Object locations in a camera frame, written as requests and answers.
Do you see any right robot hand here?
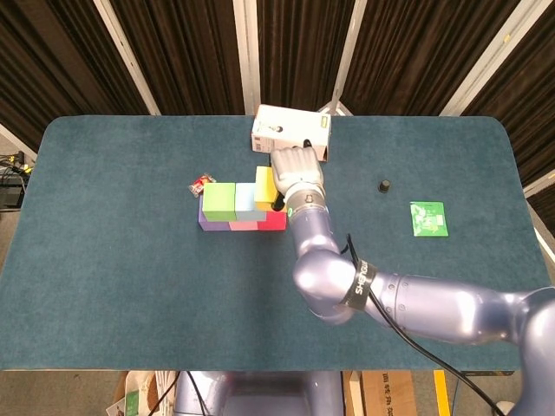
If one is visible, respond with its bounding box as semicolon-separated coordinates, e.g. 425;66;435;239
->
269;138;326;210

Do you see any yellow foam cube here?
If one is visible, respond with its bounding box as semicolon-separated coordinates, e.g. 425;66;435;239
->
253;166;280;212

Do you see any red foam cube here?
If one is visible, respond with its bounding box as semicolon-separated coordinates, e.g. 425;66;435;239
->
256;209;288;232

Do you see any light blue foam cube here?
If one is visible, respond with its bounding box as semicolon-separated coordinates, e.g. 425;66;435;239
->
234;182;267;221

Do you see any green foam cube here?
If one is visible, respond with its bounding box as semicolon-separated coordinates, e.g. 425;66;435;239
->
202;182;238;223

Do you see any purple foam cube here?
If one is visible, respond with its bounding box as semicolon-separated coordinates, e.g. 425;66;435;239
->
197;202;232;232

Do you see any white cardboard box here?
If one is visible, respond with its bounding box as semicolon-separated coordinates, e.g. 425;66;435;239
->
251;104;333;164

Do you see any small red candy packet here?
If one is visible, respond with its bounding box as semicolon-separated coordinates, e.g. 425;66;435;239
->
187;172;217;198

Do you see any green foil packet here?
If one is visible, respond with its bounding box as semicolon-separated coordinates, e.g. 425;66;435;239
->
409;200;450;238

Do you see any dark brown curtain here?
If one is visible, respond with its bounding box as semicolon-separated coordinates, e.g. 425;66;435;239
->
0;0;555;226

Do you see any grey-blue robot torso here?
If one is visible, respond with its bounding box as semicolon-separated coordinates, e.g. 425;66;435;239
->
173;370;348;416

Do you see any teal felt table cover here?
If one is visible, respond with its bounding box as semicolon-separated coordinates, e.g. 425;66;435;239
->
0;114;555;372

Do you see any brown cardboard box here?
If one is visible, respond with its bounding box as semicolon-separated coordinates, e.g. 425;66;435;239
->
342;370;420;416

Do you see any yellow strip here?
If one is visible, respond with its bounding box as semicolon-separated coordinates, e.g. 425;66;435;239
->
433;370;452;416

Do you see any white paper bag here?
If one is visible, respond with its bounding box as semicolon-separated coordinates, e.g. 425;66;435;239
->
106;370;179;416

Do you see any white frame post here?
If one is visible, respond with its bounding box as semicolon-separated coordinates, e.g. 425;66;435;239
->
522;168;555;196
232;0;261;116
318;0;369;117
93;0;162;116
440;0;545;117
0;123;38;161

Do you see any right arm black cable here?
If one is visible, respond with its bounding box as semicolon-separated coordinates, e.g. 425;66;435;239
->
339;233;500;416

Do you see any black torso cable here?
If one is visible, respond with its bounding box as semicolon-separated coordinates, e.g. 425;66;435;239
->
186;371;207;416

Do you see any black equipment with cables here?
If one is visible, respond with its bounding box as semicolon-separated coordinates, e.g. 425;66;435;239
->
0;150;35;209

